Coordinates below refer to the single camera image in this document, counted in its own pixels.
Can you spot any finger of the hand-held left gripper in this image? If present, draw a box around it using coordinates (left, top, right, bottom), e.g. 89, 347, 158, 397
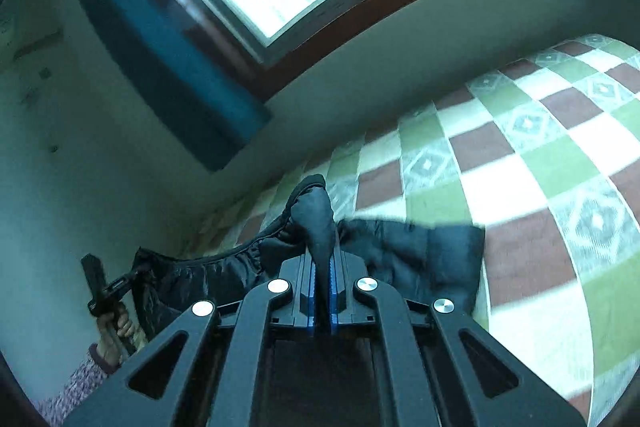
106, 271, 140, 298

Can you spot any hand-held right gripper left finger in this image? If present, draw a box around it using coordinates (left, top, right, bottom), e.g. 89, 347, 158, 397
65, 254, 317, 427

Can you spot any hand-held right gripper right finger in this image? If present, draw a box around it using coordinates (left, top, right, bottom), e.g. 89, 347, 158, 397
327, 252, 586, 427

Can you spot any black puffer jacket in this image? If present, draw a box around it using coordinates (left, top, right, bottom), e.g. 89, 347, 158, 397
132, 174, 486, 343

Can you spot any person's left forearm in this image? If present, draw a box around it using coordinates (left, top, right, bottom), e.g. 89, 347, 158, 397
35, 344, 112, 425

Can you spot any person's left hand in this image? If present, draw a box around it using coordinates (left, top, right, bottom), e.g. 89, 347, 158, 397
95, 302, 137, 368

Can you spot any checked bed blanket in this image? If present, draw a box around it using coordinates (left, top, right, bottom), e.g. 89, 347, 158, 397
190, 34, 640, 423

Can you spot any teal curtain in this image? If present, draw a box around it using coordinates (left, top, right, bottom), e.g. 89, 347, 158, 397
57, 0, 273, 172

